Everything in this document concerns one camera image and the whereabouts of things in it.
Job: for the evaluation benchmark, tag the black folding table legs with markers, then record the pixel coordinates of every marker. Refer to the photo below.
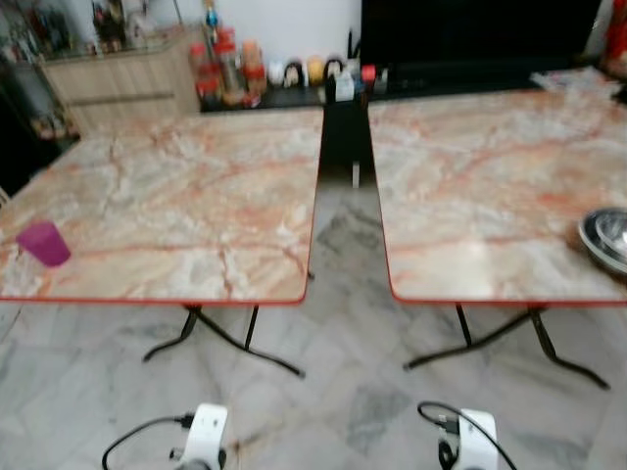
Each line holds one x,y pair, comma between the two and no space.
549,343
230,338

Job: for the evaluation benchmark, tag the purple plastic cup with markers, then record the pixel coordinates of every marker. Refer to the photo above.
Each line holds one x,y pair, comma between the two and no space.
44,244

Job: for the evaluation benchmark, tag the stainless steel bowl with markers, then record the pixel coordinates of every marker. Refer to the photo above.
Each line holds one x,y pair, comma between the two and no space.
607,238

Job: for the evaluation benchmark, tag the light wooden drawer cabinet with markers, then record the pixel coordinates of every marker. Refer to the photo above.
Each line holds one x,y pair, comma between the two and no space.
122,88

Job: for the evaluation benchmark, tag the small white box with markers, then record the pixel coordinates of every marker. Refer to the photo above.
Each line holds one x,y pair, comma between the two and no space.
344,87

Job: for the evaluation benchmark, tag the slim red-lid jar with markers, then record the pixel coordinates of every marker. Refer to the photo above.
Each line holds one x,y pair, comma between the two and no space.
200,67

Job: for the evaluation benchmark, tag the small red object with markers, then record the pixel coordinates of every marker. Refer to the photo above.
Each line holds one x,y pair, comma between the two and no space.
368,72

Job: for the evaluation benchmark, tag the white round figurine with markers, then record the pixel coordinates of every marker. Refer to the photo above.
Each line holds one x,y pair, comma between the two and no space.
277,72

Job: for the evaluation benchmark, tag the printed magazine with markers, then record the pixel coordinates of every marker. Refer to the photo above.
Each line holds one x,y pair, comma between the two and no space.
575,80

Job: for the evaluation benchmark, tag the orange-filled plastic jar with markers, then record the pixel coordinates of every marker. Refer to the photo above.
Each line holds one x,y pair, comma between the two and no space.
253,59

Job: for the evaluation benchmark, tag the yellow round figurine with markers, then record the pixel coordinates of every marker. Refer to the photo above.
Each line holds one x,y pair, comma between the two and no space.
314,70

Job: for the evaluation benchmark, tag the black television screen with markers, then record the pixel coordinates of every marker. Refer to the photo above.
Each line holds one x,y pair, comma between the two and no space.
480,29

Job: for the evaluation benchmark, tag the blue ball ornament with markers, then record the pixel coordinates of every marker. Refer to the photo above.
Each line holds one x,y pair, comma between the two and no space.
210,14

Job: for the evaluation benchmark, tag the red statue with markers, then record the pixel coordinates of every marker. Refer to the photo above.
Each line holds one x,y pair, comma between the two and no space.
616,34

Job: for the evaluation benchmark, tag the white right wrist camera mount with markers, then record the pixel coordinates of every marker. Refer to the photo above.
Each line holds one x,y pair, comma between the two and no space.
478,441

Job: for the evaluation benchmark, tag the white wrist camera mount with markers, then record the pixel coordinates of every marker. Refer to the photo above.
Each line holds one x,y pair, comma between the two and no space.
207,431
478,441

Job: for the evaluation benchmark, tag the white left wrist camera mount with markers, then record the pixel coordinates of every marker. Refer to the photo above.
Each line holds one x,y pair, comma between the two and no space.
207,431

